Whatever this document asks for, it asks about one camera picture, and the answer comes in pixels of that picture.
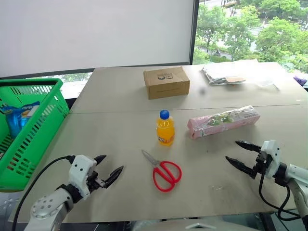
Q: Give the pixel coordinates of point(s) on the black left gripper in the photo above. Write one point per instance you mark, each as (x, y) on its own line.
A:
(94, 181)

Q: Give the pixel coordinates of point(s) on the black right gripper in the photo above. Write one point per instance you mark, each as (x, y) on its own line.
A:
(261, 161)

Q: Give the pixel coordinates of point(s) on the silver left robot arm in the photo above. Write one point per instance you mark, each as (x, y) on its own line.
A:
(45, 208)

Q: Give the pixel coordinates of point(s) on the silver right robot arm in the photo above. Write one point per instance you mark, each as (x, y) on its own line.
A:
(298, 180)

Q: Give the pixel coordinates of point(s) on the green plastic basket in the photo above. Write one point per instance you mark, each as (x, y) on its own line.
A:
(48, 108)

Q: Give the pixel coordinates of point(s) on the pink wrapped long package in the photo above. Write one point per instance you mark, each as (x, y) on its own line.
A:
(223, 121)

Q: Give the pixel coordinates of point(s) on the orange soda bottle blue cap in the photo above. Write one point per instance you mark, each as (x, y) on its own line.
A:
(165, 132)

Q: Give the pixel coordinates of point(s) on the clear plastic container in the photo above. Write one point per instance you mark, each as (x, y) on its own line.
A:
(267, 83)

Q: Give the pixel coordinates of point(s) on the stack of clear plastic bags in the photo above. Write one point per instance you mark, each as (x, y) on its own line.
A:
(216, 75)

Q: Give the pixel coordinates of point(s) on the purple object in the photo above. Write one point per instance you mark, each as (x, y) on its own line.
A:
(302, 80)

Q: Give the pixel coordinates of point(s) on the blue snack bag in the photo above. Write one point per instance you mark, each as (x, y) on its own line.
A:
(16, 120)

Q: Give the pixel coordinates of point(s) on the brown cardboard box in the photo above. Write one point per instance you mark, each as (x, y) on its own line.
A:
(166, 83)

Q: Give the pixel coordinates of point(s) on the white projection screen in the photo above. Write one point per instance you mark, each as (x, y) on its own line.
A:
(96, 33)

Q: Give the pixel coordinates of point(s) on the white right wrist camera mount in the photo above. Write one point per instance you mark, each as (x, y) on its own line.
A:
(272, 154)

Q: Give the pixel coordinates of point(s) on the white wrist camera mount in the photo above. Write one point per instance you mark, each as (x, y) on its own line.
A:
(80, 168)
(272, 154)

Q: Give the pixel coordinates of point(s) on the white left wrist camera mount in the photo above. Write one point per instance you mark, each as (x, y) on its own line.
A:
(80, 168)

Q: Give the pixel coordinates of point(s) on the black window frame post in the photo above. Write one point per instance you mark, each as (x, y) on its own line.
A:
(193, 31)

